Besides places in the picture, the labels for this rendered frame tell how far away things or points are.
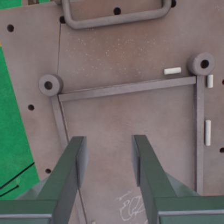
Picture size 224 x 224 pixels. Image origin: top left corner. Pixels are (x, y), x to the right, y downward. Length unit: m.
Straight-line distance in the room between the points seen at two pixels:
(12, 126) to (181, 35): 1.96
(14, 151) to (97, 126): 1.91
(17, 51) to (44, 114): 0.13
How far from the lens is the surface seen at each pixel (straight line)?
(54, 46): 0.35
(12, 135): 2.15
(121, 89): 0.32
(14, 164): 2.31
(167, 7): 0.35
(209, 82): 0.37
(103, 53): 0.33
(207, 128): 0.40
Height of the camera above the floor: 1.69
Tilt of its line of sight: 75 degrees down
